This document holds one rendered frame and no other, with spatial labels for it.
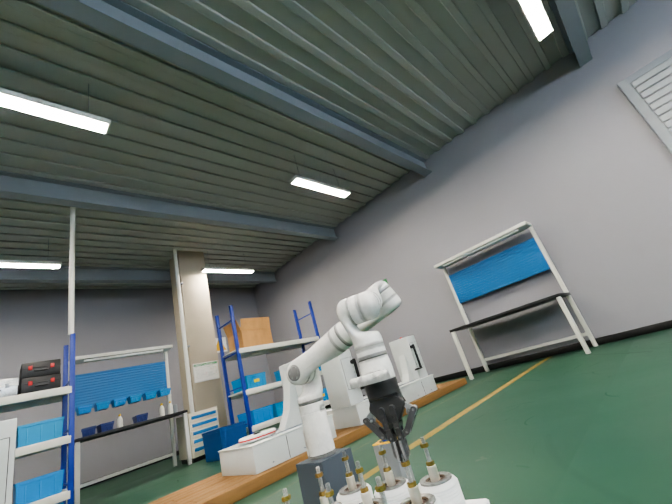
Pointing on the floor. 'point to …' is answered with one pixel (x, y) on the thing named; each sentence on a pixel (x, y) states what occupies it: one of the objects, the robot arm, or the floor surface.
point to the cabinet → (204, 422)
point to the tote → (228, 435)
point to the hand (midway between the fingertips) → (400, 449)
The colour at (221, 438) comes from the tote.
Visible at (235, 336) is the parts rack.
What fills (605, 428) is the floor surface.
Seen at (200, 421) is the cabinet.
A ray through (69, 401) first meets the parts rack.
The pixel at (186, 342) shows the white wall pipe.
